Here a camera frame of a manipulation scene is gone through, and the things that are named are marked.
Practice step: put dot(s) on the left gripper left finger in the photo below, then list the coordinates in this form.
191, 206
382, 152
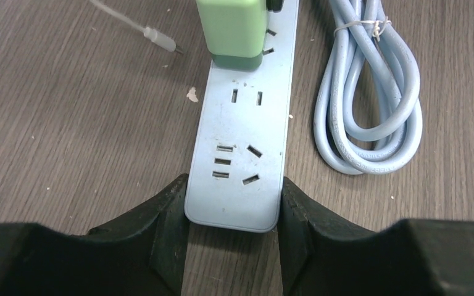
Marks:
141, 252

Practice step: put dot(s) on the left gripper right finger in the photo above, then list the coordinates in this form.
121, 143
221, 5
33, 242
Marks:
322, 253

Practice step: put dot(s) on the light blue power strip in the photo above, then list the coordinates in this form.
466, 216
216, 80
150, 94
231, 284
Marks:
236, 173

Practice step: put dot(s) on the green plug adapter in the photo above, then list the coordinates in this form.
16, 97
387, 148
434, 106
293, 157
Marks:
234, 32

